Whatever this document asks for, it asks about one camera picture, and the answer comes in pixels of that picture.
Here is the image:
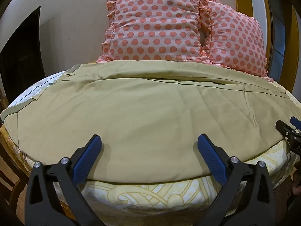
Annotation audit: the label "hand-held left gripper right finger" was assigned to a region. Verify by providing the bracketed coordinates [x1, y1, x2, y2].
[197, 134, 275, 226]

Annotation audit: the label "person's right hand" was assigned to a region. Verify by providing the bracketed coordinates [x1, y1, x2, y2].
[290, 162, 301, 197]

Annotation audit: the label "large pink polka dot pillow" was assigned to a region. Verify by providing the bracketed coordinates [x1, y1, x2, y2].
[96, 0, 213, 64]

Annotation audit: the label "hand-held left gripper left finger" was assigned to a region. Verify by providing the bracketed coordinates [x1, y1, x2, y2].
[25, 134, 104, 226]

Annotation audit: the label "dark wall panel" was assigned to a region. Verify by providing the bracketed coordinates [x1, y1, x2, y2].
[0, 6, 42, 104]

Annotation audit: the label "yellow patterned bed sheet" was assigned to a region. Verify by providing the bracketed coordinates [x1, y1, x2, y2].
[0, 72, 301, 218]

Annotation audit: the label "small pink polka dot pillow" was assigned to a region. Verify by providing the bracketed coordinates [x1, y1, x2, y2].
[200, 0, 270, 78]

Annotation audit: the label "khaki pants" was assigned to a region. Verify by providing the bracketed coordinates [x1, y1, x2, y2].
[0, 60, 293, 184]

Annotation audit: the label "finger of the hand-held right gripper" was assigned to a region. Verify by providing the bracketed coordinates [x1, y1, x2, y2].
[275, 120, 295, 137]
[290, 116, 301, 130]

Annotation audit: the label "dark wooden furniture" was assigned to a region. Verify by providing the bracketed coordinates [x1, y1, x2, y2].
[0, 144, 32, 217]

